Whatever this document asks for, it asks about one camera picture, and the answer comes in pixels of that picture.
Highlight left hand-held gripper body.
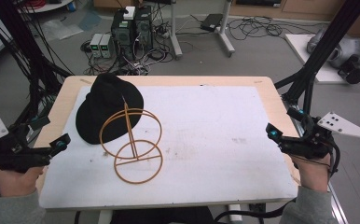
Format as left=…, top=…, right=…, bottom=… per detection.
left=0, top=115, right=52, bottom=175

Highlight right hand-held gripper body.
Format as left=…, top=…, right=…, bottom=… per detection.
left=276, top=111, right=360, bottom=161

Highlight black brimmed hat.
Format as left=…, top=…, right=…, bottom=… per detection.
left=75, top=72, right=145, bottom=146

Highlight wooden ring hat stand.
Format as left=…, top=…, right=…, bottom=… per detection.
left=98, top=102, right=164, bottom=185

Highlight person's left hand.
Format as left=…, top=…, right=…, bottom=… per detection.
left=0, top=163, right=46, bottom=198

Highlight person's right hand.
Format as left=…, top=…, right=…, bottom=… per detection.
left=289, top=152, right=332, bottom=193

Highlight white table mat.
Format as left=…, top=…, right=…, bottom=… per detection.
left=38, top=85, right=299, bottom=210

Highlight white floor board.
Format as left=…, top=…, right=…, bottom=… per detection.
left=284, top=33, right=360, bottom=85

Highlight black device on board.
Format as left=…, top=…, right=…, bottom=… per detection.
left=337, top=58, right=360, bottom=85

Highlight grey rounded shell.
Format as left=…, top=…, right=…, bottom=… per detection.
left=306, top=28, right=360, bottom=69

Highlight white table leg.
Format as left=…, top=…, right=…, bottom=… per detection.
left=228, top=203, right=243, bottom=224

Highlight grey power supply unit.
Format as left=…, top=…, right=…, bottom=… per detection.
left=89, top=33, right=104, bottom=59
left=99, top=33, right=117, bottom=60

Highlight clear plastic sheet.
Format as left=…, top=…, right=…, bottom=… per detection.
left=40, top=19, right=85, bottom=42

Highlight black flat box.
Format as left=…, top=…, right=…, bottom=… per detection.
left=200, top=13, right=225, bottom=33

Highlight black computer tower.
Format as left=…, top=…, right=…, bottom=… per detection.
left=110, top=5, right=155, bottom=62

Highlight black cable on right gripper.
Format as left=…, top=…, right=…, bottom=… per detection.
left=323, top=133, right=342, bottom=186

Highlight black metal stand with cables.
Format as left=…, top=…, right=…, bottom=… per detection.
left=0, top=0, right=74, bottom=138

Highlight thick black cable under table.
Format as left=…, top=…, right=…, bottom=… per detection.
left=214, top=198, right=298, bottom=224

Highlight tangle of black floor cables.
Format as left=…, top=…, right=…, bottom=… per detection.
left=227, top=16, right=321, bottom=42

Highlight white desk frame legs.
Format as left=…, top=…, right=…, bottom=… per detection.
left=168, top=0, right=236, bottom=61

